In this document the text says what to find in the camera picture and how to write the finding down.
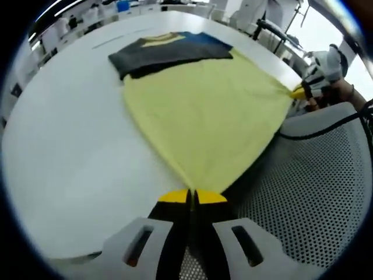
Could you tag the white counter cabinets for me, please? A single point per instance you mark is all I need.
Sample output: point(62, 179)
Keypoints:
point(87, 26)

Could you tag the blue box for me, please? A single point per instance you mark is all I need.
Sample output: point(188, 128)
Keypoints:
point(123, 6)

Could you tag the black rectangular object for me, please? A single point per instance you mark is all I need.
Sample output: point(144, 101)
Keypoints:
point(16, 90)

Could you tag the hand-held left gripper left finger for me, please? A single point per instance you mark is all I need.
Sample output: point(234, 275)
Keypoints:
point(122, 256)

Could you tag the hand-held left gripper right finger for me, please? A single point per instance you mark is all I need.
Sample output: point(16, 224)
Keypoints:
point(262, 256)

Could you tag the person's right hand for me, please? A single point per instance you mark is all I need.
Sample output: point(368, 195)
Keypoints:
point(338, 93)

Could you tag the black frame desk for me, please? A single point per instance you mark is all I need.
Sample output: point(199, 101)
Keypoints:
point(271, 27)

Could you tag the tall light stand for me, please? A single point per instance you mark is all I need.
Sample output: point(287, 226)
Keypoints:
point(300, 13)

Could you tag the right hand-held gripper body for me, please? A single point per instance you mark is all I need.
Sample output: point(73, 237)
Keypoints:
point(330, 64)

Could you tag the white mesh office chair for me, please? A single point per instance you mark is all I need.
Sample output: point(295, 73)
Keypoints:
point(306, 189)

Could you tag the yellow grey blue garment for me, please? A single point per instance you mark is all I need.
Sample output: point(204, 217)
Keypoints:
point(204, 116)

